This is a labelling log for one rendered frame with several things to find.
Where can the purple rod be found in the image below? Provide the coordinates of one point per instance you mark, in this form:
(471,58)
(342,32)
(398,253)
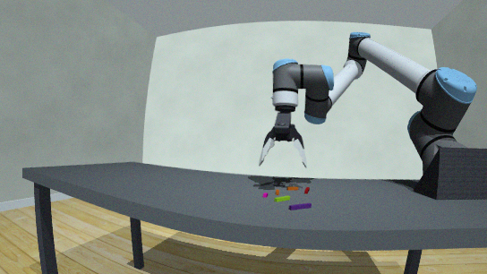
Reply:
(300,206)

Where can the lime green rod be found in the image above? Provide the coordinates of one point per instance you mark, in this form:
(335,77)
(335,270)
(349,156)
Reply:
(285,198)

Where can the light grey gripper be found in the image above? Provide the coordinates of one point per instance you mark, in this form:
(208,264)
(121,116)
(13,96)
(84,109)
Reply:
(293,133)

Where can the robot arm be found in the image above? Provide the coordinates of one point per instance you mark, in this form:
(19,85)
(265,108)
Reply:
(445,93)

